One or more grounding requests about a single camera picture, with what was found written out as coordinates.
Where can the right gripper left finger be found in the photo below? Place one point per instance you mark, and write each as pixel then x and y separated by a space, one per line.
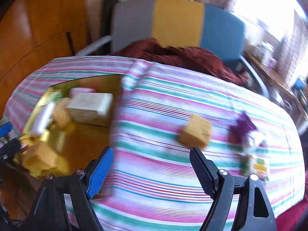
pixel 84 186

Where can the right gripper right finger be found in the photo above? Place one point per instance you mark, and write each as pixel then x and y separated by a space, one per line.
pixel 216 183

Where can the white foam block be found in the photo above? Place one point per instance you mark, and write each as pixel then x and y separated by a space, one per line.
pixel 42 119

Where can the white plastic packet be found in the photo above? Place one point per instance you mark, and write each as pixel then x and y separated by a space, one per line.
pixel 251 141

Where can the purple foil wrapper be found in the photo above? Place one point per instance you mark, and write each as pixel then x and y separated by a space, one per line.
pixel 241 128

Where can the large beige carton box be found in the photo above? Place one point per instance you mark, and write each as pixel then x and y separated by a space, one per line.
pixel 91 108

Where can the pink soap packet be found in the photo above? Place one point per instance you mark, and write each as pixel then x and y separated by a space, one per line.
pixel 78 90

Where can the yellow green snack packet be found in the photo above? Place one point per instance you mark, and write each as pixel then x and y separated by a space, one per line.
pixel 51 96

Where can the gold cardboard box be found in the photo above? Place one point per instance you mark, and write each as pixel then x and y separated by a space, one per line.
pixel 78 143

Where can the striped pink green bedsheet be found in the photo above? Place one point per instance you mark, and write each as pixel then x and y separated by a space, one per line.
pixel 161 113

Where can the blue bag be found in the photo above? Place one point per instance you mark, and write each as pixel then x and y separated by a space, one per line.
pixel 300 83

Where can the wooden side table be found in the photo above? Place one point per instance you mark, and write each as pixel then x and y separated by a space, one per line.
pixel 279 92

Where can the wooden wardrobe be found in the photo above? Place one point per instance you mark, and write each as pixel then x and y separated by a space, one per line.
pixel 33 32

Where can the dark red quilted blanket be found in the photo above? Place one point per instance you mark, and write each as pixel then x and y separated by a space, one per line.
pixel 192 58

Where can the grey yellow blue chair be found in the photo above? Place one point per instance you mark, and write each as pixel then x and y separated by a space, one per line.
pixel 177 23

